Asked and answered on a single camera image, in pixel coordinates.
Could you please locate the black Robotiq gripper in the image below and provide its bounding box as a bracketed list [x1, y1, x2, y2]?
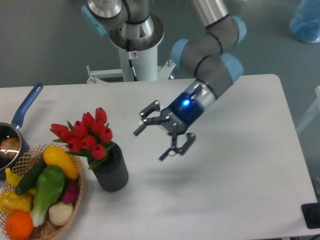
[133, 91, 204, 162]

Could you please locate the red tulip bouquet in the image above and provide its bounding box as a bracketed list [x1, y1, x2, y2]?
[50, 107, 115, 170]

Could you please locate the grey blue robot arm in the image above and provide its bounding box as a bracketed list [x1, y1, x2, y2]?
[80, 0, 247, 161]

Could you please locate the dark grey ribbed vase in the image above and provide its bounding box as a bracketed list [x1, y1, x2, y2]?
[92, 143, 129, 192]

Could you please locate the yellow squash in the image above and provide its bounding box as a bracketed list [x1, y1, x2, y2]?
[43, 146, 80, 180]

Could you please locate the green bok choy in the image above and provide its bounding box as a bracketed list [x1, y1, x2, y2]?
[29, 165, 67, 228]

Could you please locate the white garlic bulb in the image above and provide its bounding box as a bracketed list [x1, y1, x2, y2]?
[49, 202, 73, 226]

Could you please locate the dark green cucumber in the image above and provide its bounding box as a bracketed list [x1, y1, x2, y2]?
[15, 157, 47, 195]

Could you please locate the brown bread in pan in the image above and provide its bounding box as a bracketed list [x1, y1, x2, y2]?
[0, 137, 21, 160]

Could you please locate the yellow banana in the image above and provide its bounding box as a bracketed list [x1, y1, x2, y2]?
[5, 167, 23, 189]

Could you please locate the black device at edge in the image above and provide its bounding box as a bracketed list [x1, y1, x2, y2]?
[301, 202, 320, 229]

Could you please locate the blue plastic bag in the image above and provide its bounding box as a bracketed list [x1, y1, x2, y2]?
[289, 0, 320, 44]

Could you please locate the yellow bell pepper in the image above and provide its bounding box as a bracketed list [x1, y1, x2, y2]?
[0, 190, 33, 215]

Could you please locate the orange fruit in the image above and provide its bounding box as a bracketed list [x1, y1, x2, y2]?
[4, 210, 34, 240]

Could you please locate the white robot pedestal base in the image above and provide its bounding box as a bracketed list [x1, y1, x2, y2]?
[86, 13, 176, 83]

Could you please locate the white frame at right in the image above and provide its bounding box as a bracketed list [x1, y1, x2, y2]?
[295, 85, 320, 135]

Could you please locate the blue handled saucepan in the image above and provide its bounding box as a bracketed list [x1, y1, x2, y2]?
[0, 83, 44, 181]

